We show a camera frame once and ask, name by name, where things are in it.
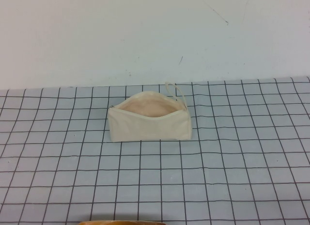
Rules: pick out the cream fabric pencil case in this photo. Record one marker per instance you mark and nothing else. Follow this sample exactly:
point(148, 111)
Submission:
point(147, 126)

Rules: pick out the blue-grey grid mat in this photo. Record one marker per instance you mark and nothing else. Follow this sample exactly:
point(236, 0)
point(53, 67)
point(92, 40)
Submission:
point(121, 176)

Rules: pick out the orange-brown curved object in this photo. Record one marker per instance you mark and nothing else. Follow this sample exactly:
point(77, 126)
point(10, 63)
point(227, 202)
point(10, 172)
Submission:
point(121, 223)

